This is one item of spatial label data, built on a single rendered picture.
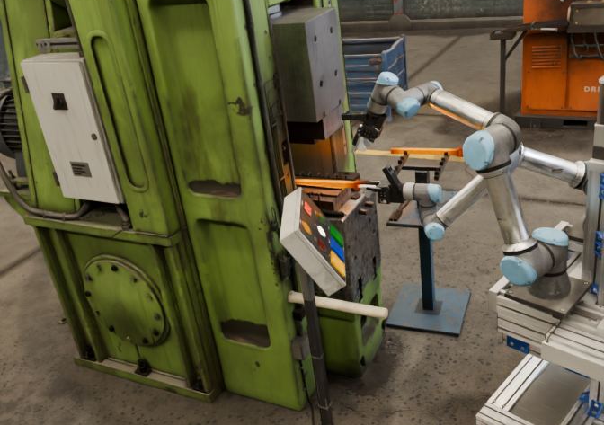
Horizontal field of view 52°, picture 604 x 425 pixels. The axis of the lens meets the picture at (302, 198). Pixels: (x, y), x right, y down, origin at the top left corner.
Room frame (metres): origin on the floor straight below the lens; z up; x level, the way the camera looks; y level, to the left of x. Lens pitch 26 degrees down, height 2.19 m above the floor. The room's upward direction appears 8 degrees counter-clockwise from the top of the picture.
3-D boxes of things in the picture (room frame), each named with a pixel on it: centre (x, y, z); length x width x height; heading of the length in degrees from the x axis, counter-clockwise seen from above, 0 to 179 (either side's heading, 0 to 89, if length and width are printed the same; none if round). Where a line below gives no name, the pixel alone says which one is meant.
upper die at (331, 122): (2.64, 0.00, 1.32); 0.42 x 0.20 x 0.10; 60
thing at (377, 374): (2.51, -0.22, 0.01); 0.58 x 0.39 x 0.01; 150
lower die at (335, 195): (2.64, 0.00, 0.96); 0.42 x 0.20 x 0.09; 60
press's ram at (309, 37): (2.68, -0.02, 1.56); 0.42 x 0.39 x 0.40; 60
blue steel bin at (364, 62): (6.72, -0.67, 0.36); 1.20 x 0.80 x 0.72; 63
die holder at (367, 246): (2.69, -0.02, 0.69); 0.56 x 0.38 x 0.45; 60
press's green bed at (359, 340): (2.69, -0.02, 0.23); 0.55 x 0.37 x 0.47; 60
